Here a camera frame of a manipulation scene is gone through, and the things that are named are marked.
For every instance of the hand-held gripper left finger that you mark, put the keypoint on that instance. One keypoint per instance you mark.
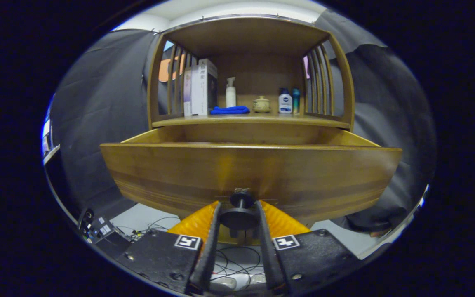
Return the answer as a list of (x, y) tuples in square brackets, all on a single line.
[(212, 251)]

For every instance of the blue folded cloth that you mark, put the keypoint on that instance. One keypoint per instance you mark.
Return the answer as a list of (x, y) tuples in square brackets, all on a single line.
[(229, 110)]

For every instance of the thin pale purple book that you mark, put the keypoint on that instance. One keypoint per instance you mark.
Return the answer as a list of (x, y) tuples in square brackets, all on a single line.
[(187, 95)]

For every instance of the wooden drawer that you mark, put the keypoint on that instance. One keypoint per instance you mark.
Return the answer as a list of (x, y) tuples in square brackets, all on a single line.
[(179, 173)]

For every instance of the white pump bottle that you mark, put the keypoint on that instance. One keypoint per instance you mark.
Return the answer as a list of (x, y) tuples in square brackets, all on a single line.
[(231, 99)]

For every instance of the teal slim bottle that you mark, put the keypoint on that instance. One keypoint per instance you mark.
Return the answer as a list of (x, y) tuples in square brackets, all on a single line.
[(295, 101)]

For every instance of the lit picture panel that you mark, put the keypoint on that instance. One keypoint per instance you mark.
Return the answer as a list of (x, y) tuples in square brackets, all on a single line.
[(46, 136)]

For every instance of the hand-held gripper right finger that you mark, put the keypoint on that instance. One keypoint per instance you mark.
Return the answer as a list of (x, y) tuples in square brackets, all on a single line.
[(267, 255)]

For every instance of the white lotion bottle blue cap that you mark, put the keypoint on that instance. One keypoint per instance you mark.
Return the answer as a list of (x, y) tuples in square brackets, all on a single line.
[(285, 103)]

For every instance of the black electronic device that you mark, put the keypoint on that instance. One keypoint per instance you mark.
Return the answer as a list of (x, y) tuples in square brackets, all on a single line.
[(97, 231)]

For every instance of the beige lidded teacup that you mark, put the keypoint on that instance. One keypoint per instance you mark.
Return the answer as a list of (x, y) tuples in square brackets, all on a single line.
[(262, 105)]

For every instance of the white wall shelf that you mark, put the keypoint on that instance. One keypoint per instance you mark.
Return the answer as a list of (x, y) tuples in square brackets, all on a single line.
[(52, 153)]

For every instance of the black round drawer knob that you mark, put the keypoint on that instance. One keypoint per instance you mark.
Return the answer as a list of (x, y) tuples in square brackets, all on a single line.
[(239, 218)]

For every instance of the thick white book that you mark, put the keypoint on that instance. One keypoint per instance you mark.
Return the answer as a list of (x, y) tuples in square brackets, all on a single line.
[(199, 90)]

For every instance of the wooden countertop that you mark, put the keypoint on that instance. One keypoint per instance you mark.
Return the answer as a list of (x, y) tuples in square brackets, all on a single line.
[(254, 119)]

